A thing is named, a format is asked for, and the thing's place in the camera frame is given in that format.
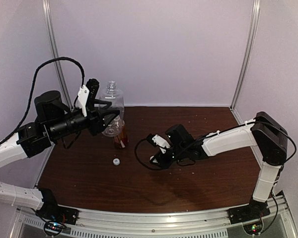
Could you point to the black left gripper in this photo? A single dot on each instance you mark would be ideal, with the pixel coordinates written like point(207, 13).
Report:
point(96, 122)

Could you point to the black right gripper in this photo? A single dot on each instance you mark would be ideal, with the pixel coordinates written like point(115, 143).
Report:
point(163, 163)

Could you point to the small clear plastic bottle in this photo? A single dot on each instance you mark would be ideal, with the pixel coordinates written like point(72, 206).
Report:
point(115, 95)

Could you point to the large gold label drink bottle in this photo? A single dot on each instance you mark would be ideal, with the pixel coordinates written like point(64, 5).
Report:
point(121, 140)

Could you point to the white bottle cap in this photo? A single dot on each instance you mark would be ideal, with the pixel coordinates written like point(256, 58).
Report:
point(116, 161)

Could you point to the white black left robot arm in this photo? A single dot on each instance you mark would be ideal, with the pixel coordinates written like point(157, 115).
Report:
point(54, 121)

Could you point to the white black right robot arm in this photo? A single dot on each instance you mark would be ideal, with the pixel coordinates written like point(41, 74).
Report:
point(262, 132)

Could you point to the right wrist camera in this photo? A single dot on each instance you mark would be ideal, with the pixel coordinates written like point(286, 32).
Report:
point(158, 141)

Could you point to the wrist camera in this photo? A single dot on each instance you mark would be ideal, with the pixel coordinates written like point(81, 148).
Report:
point(93, 86)
point(158, 141)

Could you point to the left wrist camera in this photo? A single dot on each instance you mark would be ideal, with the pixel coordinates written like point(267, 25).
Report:
point(93, 86)

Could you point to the front aluminium frame rail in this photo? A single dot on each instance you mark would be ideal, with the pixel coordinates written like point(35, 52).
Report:
point(214, 223)

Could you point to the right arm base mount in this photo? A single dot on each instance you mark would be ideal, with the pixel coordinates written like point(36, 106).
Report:
point(252, 214)

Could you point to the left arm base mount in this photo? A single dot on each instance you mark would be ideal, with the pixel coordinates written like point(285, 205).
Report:
point(54, 216)

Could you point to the left aluminium frame post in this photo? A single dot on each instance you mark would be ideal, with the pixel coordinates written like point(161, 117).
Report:
point(54, 51)

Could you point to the aluminium frame post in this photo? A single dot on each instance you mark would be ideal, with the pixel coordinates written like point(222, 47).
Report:
point(253, 26)
point(54, 51)

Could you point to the right aluminium frame post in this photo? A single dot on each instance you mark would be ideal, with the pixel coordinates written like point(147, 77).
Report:
point(253, 26)

